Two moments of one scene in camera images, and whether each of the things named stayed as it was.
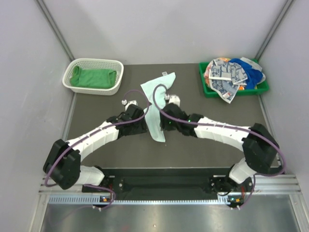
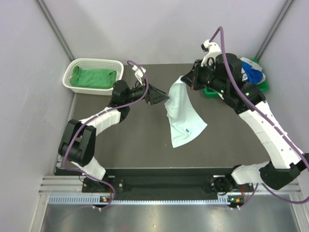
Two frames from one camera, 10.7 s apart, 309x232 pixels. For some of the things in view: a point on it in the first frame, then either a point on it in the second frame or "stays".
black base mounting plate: [174, 185] stays
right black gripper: [164, 123] -> [192, 78]
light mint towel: [155, 92] -> [184, 120]
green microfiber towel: [93, 78] stays
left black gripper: [141, 128] -> [151, 91]
